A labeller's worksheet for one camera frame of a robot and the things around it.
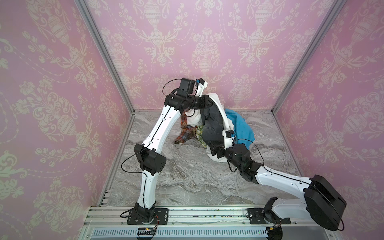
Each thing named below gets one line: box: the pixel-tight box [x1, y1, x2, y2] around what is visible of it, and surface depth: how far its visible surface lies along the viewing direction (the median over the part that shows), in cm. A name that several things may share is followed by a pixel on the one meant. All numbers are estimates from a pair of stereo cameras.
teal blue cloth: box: [224, 108, 255, 150], surface depth 100 cm
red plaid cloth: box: [174, 109, 197, 144], surface depth 105 cm
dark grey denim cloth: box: [200, 102, 225, 157], surface depth 80 cm
